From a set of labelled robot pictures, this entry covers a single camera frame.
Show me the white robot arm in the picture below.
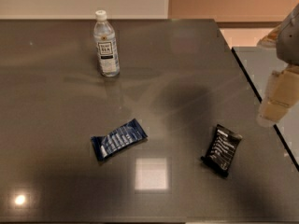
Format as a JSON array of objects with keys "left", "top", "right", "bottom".
[{"left": 257, "top": 4, "right": 299, "bottom": 127}]

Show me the clear plastic water bottle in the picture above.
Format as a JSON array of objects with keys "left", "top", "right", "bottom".
[{"left": 93, "top": 10, "right": 120, "bottom": 77}]

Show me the black rxbar wrapper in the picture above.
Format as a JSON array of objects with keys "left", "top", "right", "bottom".
[{"left": 201, "top": 124, "right": 242, "bottom": 177}]

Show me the blue rxbar wrapper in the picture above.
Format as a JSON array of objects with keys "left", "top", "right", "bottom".
[{"left": 91, "top": 119, "right": 148, "bottom": 161}]

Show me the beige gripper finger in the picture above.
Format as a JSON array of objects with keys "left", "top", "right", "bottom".
[
  {"left": 257, "top": 64, "right": 299, "bottom": 127},
  {"left": 257, "top": 25, "right": 280, "bottom": 49}
]

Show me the grey side table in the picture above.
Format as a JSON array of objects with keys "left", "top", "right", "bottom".
[{"left": 232, "top": 47, "right": 299, "bottom": 170}]

